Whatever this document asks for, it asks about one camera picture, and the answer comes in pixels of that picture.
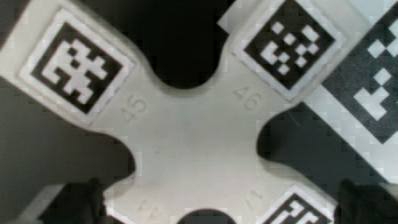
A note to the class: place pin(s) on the white tag plate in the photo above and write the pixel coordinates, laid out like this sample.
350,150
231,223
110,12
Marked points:
366,86

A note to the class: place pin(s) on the white cross table base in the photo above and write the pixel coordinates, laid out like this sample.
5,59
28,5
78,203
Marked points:
188,129

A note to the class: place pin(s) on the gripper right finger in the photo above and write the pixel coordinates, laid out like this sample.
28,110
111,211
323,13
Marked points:
366,203

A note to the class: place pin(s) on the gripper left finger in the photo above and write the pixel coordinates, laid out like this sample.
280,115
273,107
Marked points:
67,204

